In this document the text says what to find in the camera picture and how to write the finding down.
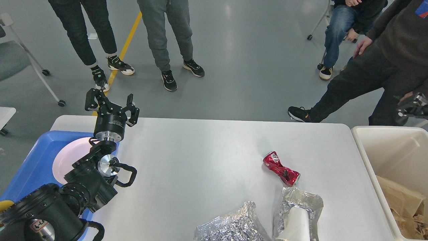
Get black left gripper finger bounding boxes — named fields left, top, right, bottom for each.
left=121, top=93, right=140, bottom=127
left=84, top=88, right=111, bottom=112

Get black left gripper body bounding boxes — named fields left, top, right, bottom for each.
left=94, top=104, right=127, bottom=142

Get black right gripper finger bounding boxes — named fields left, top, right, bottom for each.
left=396, top=94, right=428, bottom=126

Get pink plate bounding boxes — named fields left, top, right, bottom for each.
left=52, top=137, right=92, bottom=184

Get brown paper bag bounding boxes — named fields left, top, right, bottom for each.
left=376, top=176, right=427, bottom=219

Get brown paper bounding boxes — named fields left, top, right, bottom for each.
left=390, top=202, right=427, bottom=240

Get red foil wrapper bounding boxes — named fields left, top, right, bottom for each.
left=262, top=151, right=301, bottom=187

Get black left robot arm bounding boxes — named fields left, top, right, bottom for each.
left=1, top=88, right=140, bottom=241

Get white plastic bin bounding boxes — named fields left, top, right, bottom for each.
left=351, top=126, right=428, bottom=241

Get walking person dark clothes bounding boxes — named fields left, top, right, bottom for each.
left=288, top=0, right=428, bottom=126

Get blue plastic tray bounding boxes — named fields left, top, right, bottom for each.
left=0, top=130, right=120, bottom=240

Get white side table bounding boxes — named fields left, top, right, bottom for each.
left=0, top=107, right=16, bottom=136

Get grey office chair left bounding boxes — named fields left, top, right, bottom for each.
left=0, top=13, right=66, bottom=107

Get teal mug yellow inside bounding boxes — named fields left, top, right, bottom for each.
left=0, top=200, right=15, bottom=212

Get crumpled aluminium foil bag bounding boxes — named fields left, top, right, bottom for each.
left=194, top=201, right=272, bottom=241

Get foil bag with paper cup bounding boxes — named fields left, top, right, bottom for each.
left=273, top=187, right=324, bottom=241

